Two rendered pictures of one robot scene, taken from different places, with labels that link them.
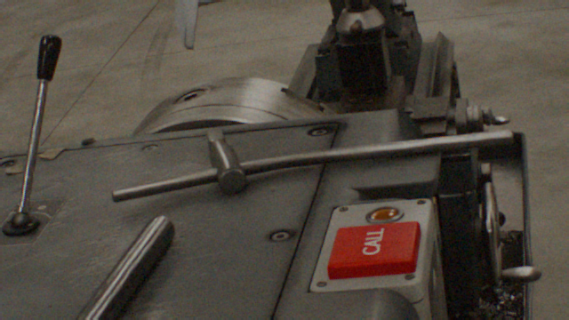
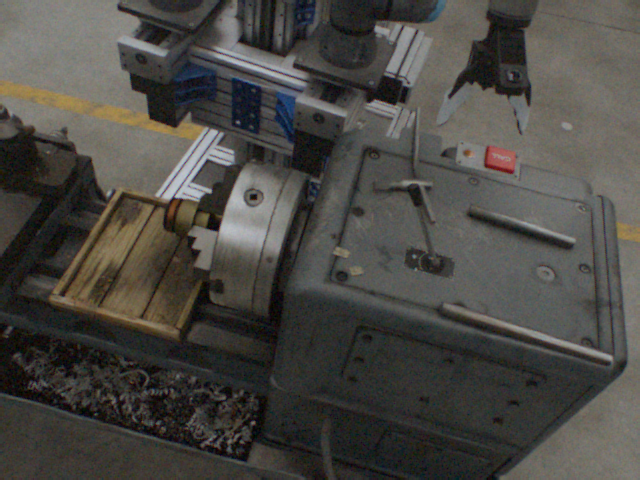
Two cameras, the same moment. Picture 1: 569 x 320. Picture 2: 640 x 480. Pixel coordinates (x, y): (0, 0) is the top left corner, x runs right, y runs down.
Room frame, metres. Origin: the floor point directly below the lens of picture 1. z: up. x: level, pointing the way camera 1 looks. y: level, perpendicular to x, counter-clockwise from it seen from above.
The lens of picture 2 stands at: (1.22, 0.87, 2.10)
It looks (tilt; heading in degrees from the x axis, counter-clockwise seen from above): 52 degrees down; 261
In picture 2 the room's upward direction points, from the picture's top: 12 degrees clockwise
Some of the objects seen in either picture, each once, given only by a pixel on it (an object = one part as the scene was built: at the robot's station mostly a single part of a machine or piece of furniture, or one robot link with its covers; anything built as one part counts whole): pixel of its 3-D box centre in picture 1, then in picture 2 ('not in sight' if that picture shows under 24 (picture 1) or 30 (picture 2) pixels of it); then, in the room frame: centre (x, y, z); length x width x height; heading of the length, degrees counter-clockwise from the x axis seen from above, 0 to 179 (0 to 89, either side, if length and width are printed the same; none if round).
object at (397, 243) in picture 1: (375, 254); (499, 160); (0.73, -0.05, 1.26); 0.06 x 0.06 x 0.02; 76
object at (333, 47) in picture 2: not in sight; (350, 34); (1.03, -0.52, 1.21); 0.15 x 0.15 x 0.10
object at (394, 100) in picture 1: (372, 107); (29, 170); (1.76, -0.15, 0.99); 0.20 x 0.10 x 0.05; 166
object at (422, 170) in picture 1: (393, 178); (418, 148); (0.90, -0.09, 1.24); 0.09 x 0.08 x 0.03; 166
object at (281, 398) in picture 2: not in sight; (379, 404); (0.83, 0.14, 0.43); 0.60 x 0.48 x 0.86; 166
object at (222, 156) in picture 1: (222, 157); (402, 184); (0.95, 0.05, 1.27); 0.12 x 0.02 x 0.02; 7
